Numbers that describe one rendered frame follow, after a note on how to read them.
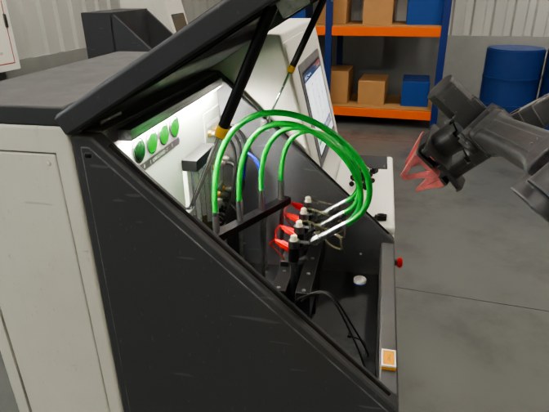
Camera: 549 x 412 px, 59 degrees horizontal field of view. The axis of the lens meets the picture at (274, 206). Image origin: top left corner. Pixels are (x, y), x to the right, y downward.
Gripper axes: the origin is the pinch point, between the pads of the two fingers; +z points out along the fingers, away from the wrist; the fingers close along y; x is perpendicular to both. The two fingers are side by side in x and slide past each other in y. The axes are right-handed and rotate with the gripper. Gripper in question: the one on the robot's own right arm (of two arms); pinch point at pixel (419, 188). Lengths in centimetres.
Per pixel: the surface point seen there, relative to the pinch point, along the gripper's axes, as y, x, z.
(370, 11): 120, -497, 112
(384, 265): -13.6, -2.9, 23.6
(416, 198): -57, -275, 121
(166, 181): 39, 35, 32
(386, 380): -21.7, 40.0, 14.3
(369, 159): 7, -79, 42
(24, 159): 54, 64, 27
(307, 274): -0.2, 15.4, 32.5
